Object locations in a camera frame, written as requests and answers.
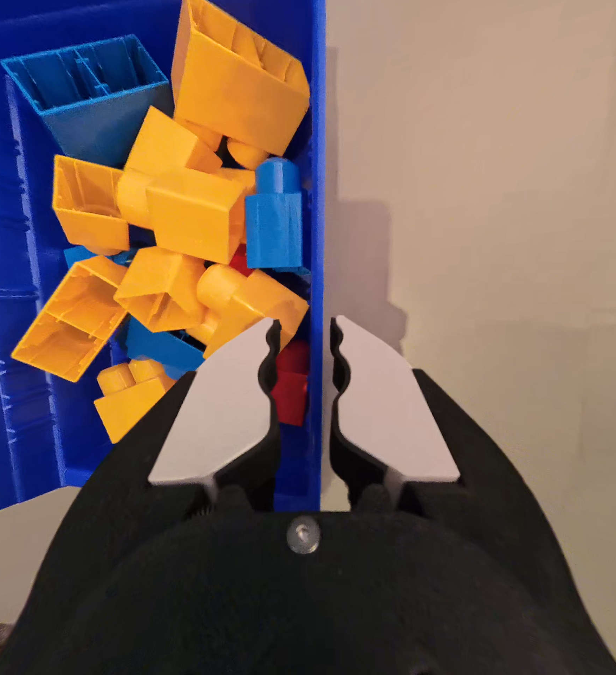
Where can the blue plastic bin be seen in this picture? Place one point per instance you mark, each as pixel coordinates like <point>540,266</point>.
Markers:
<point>2,369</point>

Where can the blue mega block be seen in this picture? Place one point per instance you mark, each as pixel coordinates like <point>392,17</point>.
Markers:
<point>165,348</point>
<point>81,254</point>
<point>102,126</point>
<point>273,232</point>

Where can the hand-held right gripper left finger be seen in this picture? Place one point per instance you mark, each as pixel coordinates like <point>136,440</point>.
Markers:
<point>218,416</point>

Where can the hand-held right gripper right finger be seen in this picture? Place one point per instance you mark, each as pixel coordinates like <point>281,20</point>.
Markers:
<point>392,416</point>

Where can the pile of orange mega blocks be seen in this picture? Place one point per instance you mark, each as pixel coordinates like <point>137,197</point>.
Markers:
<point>197,221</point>

